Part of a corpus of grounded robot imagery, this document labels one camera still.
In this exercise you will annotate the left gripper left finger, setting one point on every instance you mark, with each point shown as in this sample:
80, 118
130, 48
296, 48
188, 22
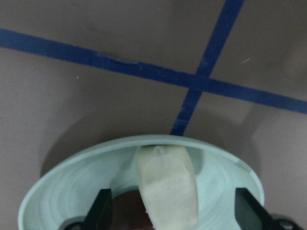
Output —
99, 216

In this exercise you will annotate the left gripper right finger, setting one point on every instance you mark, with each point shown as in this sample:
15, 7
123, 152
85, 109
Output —
249, 213

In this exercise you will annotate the white steamed bun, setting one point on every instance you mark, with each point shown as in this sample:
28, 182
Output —
168, 188

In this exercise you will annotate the light green plate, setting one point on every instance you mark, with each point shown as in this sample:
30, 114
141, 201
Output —
65, 194

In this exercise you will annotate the dark brown bun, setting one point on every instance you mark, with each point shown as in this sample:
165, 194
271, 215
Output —
129, 213

